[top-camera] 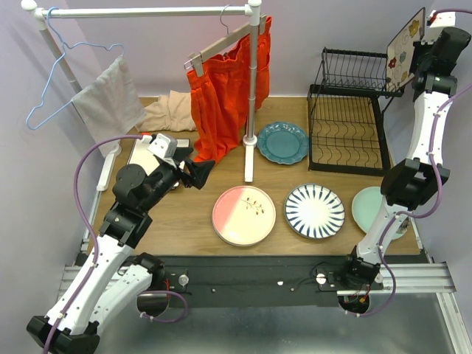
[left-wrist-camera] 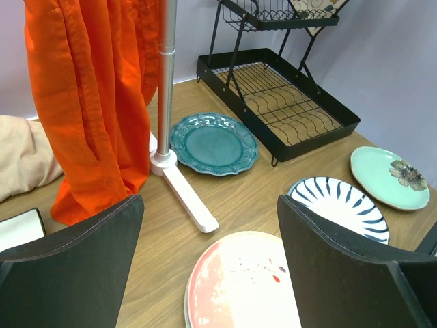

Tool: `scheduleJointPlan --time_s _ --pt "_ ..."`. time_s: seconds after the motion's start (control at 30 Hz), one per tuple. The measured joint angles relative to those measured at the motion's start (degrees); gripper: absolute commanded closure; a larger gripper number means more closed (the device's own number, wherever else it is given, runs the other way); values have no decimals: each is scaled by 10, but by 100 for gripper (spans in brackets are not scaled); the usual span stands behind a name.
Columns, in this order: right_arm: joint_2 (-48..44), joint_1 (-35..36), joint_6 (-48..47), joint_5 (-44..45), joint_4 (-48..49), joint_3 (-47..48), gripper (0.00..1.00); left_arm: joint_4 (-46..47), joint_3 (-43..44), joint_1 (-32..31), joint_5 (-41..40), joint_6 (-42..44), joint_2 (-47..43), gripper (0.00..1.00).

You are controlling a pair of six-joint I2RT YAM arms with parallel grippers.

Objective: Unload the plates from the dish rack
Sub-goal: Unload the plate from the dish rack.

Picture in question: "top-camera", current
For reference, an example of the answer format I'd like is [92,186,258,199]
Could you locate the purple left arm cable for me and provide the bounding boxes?
[41,131,189,354]

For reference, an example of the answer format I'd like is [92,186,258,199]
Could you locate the beige cloth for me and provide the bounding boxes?
[136,90,196,132]

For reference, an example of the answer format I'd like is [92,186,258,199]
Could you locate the grey towel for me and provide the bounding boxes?
[71,55,145,143]

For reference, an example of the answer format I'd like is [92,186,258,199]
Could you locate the floral round plate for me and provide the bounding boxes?
[350,186,410,241]

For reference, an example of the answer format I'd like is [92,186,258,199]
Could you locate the black wire dish rack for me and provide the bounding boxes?
[307,48,403,176]

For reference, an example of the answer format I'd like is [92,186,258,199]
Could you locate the pink round plate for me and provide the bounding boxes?
[212,186,277,247]

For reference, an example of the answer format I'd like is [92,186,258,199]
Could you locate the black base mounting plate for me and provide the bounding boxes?
[121,254,384,308]

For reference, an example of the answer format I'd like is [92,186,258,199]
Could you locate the orange shorts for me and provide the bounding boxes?
[187,35,250,162]

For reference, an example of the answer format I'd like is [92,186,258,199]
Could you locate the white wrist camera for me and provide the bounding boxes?
[426,9,456,29]
[147,133,177,167]

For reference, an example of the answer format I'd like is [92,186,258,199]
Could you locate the flower pattern square plate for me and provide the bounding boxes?
[386,7,426,92]

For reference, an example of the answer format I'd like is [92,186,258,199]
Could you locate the white clothes rack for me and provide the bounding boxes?
[21,1,257,183]

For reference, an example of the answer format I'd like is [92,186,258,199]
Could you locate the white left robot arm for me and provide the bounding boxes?
[27,142,215,353]

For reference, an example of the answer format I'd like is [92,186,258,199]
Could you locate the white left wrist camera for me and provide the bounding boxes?
[147,133,177,167]

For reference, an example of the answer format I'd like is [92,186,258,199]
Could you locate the teal scalloped ceramic plate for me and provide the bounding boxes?
[257,122,309,165]

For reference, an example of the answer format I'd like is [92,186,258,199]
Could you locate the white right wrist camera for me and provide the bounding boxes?
[426,9,456,29]

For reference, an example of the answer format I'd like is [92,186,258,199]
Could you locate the aluminium rail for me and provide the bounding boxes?
[58,263,456,299]

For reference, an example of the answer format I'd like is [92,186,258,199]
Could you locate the blue wire hanger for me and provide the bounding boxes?
[25,7,126,131]

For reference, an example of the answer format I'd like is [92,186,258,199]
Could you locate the blue striped round plate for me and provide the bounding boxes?
[283,184,345,240]

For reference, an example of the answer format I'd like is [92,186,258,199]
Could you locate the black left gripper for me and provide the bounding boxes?
[140,147,216,212]

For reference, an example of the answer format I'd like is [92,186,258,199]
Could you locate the wooden clip hanger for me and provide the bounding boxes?
[184,1,267,77]

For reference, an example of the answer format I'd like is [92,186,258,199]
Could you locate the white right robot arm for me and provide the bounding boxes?
[339,26,471,289]

